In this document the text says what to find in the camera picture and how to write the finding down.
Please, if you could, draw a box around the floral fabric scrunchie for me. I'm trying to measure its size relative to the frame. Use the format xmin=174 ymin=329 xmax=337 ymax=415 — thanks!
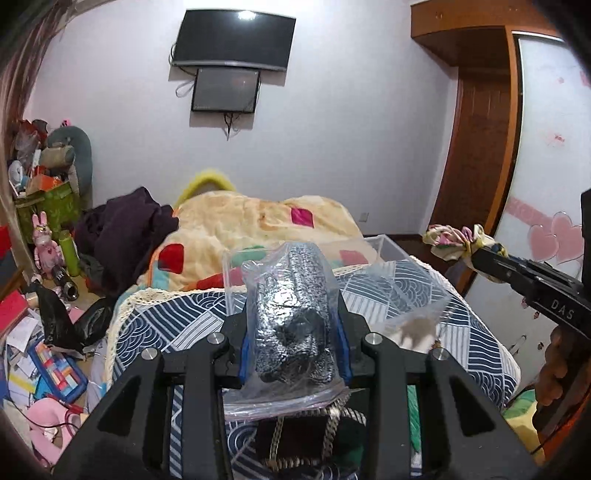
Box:
xmin=422 ymin=224 xmax=509 ymax=283

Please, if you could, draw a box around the black bag with silver chain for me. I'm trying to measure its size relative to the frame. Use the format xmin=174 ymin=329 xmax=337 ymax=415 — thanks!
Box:
xmin=254 ymin=390 xmax=369 ymax=479

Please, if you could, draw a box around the silver cloth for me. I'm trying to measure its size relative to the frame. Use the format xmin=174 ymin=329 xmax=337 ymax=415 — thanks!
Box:
xmin=223 ymin=266 xmax=348 ymax=420

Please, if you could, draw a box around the white cloth pouch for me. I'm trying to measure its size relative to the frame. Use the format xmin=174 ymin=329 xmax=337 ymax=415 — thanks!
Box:
xmin=373 ymin=300 xmax=449 ymax=353

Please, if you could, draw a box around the person's right hand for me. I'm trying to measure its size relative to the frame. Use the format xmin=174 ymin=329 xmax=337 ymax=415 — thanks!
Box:
xmin=535 ymin=326 xmax=568 ymax=407

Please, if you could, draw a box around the white sliding door with hearts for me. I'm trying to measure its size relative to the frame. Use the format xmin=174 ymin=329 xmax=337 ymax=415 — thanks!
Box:
xmin=466 ymin=33 xmax=590 ymax=383

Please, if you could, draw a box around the colourful blue pencil case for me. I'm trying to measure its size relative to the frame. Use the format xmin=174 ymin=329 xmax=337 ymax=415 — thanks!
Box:
xmin=27 ymin=341 xmax=88 ymax=403

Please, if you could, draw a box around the blue white patterned tablecloth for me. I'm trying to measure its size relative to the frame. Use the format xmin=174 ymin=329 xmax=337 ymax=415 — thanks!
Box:
xmin=87 ymin=257 xmax=521 ymax=480

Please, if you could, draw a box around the black plastic bag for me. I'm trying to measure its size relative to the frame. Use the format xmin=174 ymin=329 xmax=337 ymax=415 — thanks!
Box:
xmin=29 ymin=281 xmax=116 ymax=355

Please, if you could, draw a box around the clear plastic storage box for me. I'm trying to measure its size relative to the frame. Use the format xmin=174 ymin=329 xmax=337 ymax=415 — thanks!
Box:
xmin=222 ymin=235 xmax=410 ymax=315

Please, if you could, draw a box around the black cylindrical flashlight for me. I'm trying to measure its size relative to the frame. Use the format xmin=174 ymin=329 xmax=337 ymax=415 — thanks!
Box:
xmin=51 ymin=265 xmax=79 ymax=301

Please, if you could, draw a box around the green bottle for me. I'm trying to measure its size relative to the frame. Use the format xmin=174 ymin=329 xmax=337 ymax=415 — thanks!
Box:
xmin=58 ymin=230 xmax=80 ymax=277

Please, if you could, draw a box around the pink rabbit toy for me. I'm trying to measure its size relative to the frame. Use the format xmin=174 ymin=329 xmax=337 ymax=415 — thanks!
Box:
xmin=32 ymin=211 xmax=63 ymax=279

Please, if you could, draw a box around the dark purple clothing pile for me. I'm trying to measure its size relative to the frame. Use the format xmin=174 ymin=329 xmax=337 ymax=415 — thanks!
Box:
xmin=74 ymin=187 xmax=179 ymax=297

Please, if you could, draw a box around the beige colourful fleece blanket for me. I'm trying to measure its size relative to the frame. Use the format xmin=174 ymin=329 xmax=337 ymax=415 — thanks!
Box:
xmin=137 ymin=191 xmax=377 ymax=291

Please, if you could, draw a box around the brown wooden wardrobe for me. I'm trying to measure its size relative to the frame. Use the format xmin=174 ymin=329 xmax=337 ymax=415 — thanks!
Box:
xmin=410 ymin=0 xmax=562 ymax=287

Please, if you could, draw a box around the green cardboard box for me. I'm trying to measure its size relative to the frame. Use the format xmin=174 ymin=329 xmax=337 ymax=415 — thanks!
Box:
xmin=14 ymin=182 xmax=81 ymax=244

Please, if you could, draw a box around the grey green plush toy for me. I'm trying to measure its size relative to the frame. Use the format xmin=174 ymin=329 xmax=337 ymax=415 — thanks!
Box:
xmin=39 ymin=126 xmax=93 ymax=197

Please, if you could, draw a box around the small black wall monitor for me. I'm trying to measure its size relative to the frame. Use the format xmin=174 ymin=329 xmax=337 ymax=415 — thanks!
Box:
xmin=191 ymin=67 xmax=260 ymax=114

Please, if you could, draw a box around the large black wall television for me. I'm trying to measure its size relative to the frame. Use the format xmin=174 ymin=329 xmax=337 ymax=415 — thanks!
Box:
xmin=171 ymin=9 xmax=296 ymax=71

